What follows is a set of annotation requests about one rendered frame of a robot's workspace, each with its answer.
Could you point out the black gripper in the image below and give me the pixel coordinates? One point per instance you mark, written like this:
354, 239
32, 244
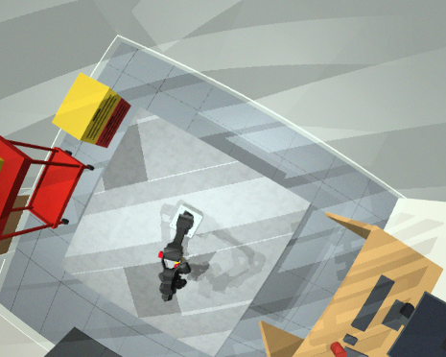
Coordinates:
183, 269

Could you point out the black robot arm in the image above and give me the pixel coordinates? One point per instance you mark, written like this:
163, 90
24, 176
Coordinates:
173, 252

